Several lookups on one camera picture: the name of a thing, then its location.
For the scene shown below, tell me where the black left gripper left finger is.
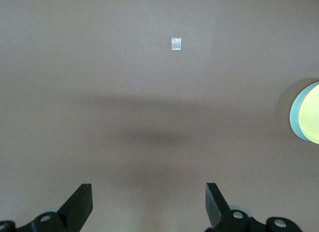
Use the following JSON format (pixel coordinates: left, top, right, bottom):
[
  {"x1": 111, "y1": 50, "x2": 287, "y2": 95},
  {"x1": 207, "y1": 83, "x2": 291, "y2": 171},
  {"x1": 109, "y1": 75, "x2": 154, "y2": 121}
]
[{"x1": 0, "y1": 183, "x2": 94, "y2": 232}]

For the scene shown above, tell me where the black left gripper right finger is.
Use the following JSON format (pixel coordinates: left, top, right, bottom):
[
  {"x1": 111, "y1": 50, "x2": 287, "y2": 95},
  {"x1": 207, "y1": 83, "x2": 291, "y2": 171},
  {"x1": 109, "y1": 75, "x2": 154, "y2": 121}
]
[{"x1": 205, "y1": 182, "x2": 304, "y2": 232}]

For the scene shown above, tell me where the pale green plate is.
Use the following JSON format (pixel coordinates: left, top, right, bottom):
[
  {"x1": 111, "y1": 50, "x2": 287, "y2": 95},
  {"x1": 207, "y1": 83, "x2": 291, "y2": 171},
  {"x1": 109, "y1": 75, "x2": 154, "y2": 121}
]
[{"x1": 289, "y1": 81, "x2": 319, "y2": 143}]

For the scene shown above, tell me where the yellow plate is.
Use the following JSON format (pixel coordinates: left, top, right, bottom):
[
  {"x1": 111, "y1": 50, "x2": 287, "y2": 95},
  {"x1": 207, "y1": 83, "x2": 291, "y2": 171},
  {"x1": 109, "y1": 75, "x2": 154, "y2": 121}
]
[{"x1": 298, "y1": 84, "x2": 319, "y2": 145}]

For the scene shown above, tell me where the brown table cover sheet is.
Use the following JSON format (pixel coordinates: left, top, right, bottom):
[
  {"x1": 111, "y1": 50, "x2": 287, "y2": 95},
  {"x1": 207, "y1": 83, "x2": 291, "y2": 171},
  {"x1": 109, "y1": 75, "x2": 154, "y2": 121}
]
[{"x1": 0, "y1": 0, "x2": 319, "y2": 232}]

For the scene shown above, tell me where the small clear tape piece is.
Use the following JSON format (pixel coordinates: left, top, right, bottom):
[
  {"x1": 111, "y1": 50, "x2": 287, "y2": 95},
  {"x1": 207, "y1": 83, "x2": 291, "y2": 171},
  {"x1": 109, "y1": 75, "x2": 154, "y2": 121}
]
[{"x1": 171, "y1": 37, "x2": 182, "y2": 51}]

